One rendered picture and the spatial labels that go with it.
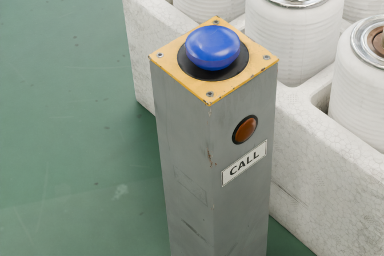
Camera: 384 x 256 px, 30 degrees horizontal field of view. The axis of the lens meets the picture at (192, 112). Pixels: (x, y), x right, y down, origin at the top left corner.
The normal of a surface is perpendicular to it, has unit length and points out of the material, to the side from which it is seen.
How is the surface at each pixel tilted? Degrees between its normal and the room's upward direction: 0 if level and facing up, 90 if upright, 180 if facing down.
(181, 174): 90
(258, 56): 0
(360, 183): 90
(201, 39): 0
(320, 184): 90
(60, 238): 0
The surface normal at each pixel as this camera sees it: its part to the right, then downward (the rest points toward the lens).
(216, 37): -0.04, -0.69
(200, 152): -0.76, 0.49
